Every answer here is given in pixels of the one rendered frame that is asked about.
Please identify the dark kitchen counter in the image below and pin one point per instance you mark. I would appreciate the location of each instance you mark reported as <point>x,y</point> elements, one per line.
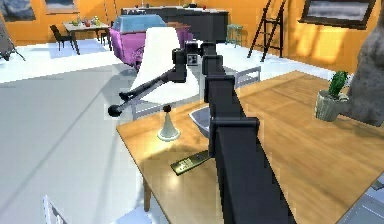
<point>206,23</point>

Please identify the grey stone statue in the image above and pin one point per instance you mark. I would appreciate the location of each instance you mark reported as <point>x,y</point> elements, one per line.
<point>370,73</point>

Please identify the green stool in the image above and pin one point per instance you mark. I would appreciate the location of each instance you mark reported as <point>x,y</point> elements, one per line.
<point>234,32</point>

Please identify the white table lamp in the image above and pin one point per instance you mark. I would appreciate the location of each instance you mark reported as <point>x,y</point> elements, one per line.
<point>160,60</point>

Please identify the purple armchair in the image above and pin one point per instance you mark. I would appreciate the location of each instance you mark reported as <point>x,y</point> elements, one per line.
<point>128,46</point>

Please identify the dark easel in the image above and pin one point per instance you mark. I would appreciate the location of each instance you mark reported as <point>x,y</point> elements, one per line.
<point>6,43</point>

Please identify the black remote control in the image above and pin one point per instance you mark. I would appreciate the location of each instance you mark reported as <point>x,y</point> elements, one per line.
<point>188,163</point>

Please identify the large black framed picture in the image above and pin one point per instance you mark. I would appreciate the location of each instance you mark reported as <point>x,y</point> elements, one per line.
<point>336,12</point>

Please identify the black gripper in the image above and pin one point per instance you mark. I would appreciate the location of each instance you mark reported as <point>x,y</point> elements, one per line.
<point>179,65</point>

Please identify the grey-blue furniture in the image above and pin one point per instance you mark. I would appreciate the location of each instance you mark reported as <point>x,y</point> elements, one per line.
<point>366,206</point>

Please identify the black dining chair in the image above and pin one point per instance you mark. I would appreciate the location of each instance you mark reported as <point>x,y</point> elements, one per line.
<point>60,36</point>
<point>106,34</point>

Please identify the wooden table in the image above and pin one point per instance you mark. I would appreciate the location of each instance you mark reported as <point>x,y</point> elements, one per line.
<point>316,160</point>

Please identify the black ladder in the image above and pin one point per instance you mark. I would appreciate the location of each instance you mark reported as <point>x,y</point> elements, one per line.
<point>266,30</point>

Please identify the small dining table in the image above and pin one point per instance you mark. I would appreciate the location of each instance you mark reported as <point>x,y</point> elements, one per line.
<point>83,28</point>

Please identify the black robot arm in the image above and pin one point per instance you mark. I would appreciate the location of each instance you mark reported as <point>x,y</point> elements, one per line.
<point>240,160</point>

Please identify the potted green cactus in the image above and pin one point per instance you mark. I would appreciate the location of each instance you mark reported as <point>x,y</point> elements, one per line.
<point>330,100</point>

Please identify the grey-blue bowl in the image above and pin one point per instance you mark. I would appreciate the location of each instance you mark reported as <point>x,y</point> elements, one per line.
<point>202,120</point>

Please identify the blue cushion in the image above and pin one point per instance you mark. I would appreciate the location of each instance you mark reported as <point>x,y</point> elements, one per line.
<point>140,23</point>

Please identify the dark framed picture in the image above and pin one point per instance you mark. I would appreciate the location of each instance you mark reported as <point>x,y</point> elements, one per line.
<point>16,9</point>

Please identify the small brown framed picture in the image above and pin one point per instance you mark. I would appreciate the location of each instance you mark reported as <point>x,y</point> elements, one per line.
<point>61,5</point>

